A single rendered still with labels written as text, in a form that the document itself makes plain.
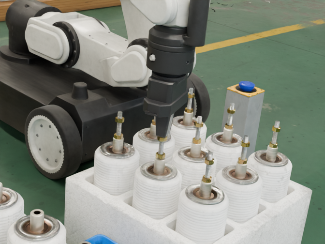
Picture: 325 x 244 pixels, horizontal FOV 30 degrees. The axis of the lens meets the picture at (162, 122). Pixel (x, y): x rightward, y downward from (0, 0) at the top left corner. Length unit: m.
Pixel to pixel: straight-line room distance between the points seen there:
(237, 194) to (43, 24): 0.93
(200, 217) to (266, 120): 1.12
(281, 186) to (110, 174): 0.37
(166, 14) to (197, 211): 0.36
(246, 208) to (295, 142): 0.86
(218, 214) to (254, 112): 0.47
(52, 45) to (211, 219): 0.91
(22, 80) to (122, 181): 0.72
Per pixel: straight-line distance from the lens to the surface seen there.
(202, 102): 1.93
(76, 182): 1.31
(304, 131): 2.18
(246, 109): 1.52
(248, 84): 1.53
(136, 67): 1.59
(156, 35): 1.09
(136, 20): 1.64
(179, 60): 1.09
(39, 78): 1.93
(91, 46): 1.80
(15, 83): 1.88
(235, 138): 1.41
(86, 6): 3.51
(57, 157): 1.64
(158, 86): 1.11
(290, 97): 2.48
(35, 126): 1.69
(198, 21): 1.06
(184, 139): 1.42
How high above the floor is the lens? 0.83
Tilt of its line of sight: 23 degrees down
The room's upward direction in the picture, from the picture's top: 6 degrees clockwise
